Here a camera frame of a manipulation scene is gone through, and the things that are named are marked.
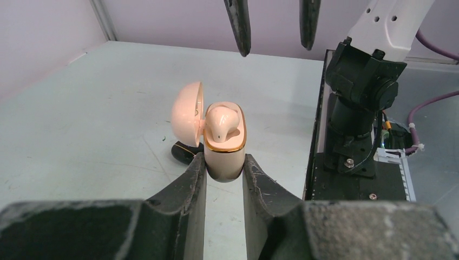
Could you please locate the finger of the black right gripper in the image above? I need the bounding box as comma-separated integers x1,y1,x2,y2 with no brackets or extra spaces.
224,0,251,57
299,0,321,51

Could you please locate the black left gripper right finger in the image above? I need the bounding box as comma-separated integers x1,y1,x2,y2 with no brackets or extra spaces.
242,154,458,259

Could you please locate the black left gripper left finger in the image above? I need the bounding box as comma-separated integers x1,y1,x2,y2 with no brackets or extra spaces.
1,153,207,259

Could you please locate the black charging case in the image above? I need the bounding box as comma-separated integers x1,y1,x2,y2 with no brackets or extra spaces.
171,141,204,165

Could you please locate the beige earbud charging case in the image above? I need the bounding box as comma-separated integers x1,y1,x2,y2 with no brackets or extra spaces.
171,82,247,183

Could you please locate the beige earbud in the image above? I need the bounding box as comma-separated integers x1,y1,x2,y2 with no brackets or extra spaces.
206,105,240,143

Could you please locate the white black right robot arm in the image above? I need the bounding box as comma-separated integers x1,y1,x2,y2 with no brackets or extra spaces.
308,1,433,178

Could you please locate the grey slotted cable duct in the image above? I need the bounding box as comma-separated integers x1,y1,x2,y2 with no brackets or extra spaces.
374,148,417,202

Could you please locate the aluminium frame rail right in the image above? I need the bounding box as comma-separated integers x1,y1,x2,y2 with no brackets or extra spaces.
89,0,118,41

